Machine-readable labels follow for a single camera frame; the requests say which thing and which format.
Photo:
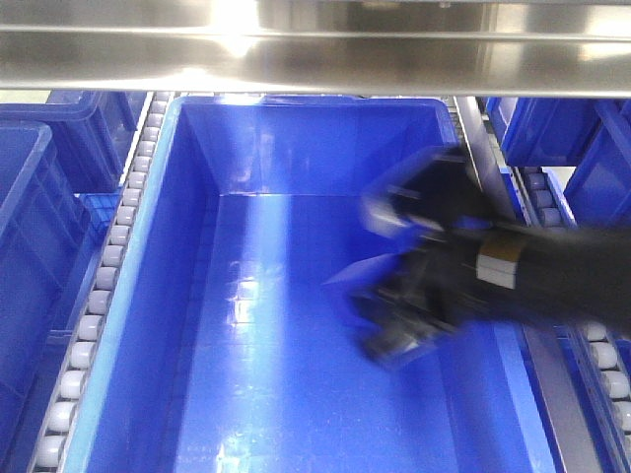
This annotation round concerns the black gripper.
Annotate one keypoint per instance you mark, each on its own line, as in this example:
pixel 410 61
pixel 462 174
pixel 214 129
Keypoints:
pixel 435 195

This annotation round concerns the blue plastic bottle-shaped part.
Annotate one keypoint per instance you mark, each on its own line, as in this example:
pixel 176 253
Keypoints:
pixel 370 276

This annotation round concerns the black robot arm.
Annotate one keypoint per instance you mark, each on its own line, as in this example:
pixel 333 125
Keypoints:
pixel 472 262

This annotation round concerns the steel shelf beam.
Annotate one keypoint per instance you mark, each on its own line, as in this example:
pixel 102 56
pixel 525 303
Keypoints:
pixel 506 48

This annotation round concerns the blue bin right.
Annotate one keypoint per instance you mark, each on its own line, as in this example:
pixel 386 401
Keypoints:
pixel 546 132

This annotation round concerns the large blue plastic bin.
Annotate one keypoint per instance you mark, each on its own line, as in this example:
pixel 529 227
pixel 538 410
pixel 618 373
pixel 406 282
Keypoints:
pixel 225 350

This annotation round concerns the blue bin left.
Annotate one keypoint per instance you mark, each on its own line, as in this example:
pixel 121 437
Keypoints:
pixel 43 227

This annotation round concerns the white roller track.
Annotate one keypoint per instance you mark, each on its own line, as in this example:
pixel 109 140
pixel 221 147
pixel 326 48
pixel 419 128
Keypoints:
pixel 60 417

